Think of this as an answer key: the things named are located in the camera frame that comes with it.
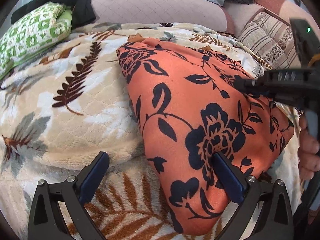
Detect orange black floral garment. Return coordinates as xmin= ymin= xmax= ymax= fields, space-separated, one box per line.
xmin=117 ymin=38 xmax=294 ymax=235

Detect right hand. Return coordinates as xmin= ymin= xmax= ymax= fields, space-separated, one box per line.
xmin=297 ymin=114 xmax=320 ymax=180

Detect striped beige pillow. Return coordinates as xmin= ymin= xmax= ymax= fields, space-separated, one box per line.
xmin=238 ymin=12 xmax=301 ymax=69

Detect beige leaf-print fleece blanket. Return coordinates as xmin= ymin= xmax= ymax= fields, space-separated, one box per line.
xmin=0 ymin=22 xmax=308 ymax=240

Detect pink quilted bolster cushion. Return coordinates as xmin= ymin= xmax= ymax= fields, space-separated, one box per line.
xmin=91 ymin=0 xmax=235 ymax=34

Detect green white patterned pillow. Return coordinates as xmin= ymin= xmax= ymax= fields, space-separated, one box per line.
xmin=1 ymin=2 xmax=72 ymax=78

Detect black crumpled garment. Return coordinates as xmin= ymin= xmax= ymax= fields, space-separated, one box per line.
xmin=10 ymin=0 xmax=96 ymax=29

